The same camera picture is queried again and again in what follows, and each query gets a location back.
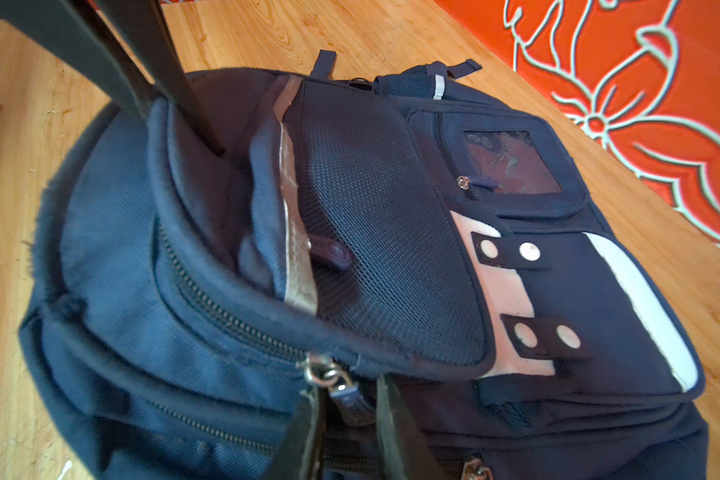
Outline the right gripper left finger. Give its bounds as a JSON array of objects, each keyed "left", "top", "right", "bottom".
[{"left": 261, "top": 387, "right": 327, "bottom": 480}]

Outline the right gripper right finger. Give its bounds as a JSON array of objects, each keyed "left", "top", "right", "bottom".
[{"left": 376, "top": 375, "right": 447, "bottom": 479}]

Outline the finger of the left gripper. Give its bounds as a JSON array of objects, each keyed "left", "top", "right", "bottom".
[
  {"left": 0, "top": 0, "right": 154, "bottom": 120},
  {"left": 97, "top": 0, "right": 224, "bottom": 156}
]

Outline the navy blue student backpack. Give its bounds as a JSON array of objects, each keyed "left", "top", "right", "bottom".
[{"left": 19, "top": 62, "right": 709, "bottom": 479}]

